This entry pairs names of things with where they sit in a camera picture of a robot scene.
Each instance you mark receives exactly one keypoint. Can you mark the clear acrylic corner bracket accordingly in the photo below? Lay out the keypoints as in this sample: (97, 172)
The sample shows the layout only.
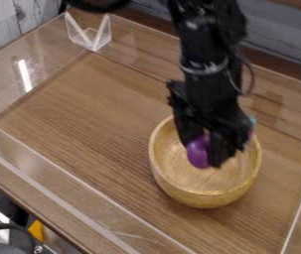
(89, 38)

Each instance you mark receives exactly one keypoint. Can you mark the purple toy eggplant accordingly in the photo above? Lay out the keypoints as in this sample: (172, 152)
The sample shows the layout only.
(196, 150)

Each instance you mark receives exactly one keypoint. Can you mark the clear acrylic tray wall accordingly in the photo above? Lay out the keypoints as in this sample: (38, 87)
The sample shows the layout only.
(77, 112)

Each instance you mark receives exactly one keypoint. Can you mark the brown wooden bowl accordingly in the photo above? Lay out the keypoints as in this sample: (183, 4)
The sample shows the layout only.
(199, 188)

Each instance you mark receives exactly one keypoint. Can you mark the yellow tag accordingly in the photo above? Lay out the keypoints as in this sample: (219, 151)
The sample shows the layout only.
(36, 230)

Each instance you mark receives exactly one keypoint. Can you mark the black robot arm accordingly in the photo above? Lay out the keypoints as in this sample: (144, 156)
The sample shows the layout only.
(210, 27)

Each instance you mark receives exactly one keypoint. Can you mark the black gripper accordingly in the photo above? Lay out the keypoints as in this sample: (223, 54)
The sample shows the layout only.
(206, 97)

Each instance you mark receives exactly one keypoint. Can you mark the black metal base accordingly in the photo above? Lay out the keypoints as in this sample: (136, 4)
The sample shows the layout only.
(17, 241)

